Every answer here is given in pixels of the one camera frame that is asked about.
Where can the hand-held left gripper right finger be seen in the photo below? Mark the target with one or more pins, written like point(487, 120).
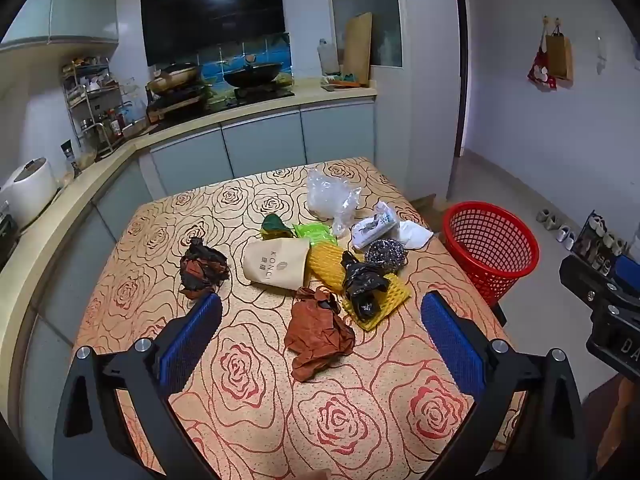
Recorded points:
point(450, 345)

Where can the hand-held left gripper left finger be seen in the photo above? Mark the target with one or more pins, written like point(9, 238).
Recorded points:
point(192, 342)

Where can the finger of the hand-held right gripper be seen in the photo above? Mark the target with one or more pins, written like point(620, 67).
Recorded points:
point(585, 280)
point(629, 272)

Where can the dark brown paper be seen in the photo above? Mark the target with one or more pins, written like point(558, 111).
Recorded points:
point(202, 267)

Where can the yellow foam net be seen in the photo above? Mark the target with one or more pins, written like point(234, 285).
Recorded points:
point(392, 295)
point(325, 265)

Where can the red mesh plastic basket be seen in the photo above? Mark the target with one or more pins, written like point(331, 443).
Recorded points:
point(500, 266)

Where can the black plastic bag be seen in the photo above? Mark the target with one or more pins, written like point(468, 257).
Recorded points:
point(362, 280)

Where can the steel wool scrubber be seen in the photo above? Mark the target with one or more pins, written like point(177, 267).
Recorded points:
point(386, 255)

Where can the beige paper bag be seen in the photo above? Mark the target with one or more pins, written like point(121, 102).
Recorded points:
point(275, 265)

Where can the white paper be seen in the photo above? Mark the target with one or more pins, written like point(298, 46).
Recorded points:
point(415, 235)

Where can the white tissue packet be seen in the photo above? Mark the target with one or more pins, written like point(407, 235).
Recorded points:
point(372, 227)

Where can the green yellow scouring pad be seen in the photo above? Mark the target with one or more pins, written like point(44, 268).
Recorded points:
point(275, 227)

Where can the green snack packet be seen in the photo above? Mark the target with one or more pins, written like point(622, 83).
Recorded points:
point(315, 232)

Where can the clear plastic bag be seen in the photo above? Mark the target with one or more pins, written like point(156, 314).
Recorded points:
point(327, 192)

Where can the person's right forearm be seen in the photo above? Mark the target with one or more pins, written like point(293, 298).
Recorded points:
point(627, 410)

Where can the white shoe pair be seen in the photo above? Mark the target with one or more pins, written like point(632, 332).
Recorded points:
point(566, 236)

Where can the grey slipper pair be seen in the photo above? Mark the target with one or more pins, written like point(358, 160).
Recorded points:
point(547, 217)

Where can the hanging red cloth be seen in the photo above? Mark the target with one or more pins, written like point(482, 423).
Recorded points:
point(539, 72)

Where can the kitchen counter with cabinets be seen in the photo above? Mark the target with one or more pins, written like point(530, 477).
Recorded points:
point(265, 137)

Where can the hanging brown paper bag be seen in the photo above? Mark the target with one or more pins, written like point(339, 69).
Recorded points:
point(560, 57)

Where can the white rice cooker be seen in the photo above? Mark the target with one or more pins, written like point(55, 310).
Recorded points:
point(27, 190)

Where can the black gas stove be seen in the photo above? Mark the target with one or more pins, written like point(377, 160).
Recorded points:
point(235, 99)

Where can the golden frying pan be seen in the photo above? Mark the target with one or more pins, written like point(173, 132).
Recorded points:
point(172, 77)

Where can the metal spice rack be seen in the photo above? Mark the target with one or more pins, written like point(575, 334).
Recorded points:
point(87, 95)

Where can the black wok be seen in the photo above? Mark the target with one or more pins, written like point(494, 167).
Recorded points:
point(252, 75)

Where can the orange and green utensil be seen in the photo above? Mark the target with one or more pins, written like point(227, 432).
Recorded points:
point(345, 81)

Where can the wooden cutting board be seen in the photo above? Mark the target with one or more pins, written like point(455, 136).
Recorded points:
point(357, 50)

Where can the translucent plastic bottle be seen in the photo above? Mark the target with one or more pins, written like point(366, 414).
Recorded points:
point(328, 60)

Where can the black range hood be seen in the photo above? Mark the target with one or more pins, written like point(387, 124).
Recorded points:
point(215, 15)

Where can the frosted window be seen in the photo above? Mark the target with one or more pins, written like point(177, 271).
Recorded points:
point(365, 5)

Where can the white wall fixture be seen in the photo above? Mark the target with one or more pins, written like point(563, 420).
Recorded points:
point(601, 44)

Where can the grey wall cabinet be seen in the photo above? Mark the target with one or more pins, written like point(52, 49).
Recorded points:
point(75, 5)

